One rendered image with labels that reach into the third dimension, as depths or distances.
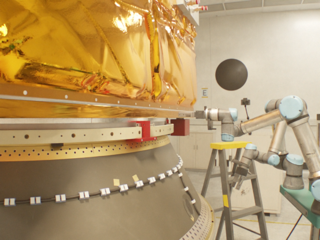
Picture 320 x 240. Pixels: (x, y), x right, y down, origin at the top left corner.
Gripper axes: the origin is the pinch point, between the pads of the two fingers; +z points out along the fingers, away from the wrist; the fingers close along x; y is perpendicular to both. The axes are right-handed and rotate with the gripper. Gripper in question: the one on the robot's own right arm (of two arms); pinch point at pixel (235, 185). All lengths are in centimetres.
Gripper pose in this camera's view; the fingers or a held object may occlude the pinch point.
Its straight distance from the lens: 183.4
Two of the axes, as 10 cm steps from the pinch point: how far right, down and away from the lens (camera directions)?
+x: 0.4, 1.2, 9.9
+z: -4.0, 9.1, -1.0
